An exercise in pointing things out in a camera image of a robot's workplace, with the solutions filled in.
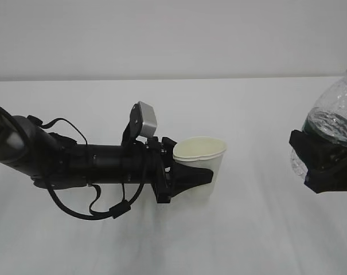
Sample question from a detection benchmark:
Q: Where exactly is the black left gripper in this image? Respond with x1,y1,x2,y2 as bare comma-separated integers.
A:
122,136,214,204

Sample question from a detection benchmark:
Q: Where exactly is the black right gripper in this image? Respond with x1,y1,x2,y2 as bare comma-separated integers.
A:
289,130,347,194

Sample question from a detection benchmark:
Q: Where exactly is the white paper cup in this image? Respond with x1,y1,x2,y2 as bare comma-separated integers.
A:
173,136,227,205

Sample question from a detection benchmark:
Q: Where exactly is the clear green-label water bottle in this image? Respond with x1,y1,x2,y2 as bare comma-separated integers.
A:
302,70,347,169

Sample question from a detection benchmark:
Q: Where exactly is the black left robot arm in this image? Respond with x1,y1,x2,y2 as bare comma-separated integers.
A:
0,101,213,203

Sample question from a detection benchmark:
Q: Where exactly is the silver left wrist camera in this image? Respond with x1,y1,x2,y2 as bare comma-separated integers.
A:
122,101,158,145

